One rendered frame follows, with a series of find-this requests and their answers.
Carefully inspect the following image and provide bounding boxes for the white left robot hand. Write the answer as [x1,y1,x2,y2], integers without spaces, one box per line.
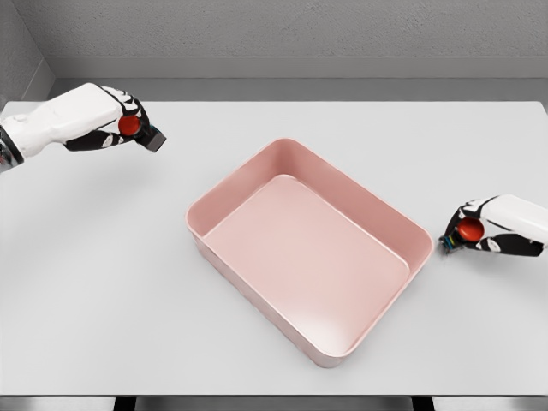
[37,82,152,152]

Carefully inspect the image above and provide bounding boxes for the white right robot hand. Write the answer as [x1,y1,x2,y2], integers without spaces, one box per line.
[439,194,548,258]

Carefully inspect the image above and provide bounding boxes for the red-button black industrial switch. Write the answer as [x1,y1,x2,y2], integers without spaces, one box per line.
[117,113,168,154]
[438,217,486,258]

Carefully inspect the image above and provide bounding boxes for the pink rectangular basket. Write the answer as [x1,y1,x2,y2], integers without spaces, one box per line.
[184,136,435,370]

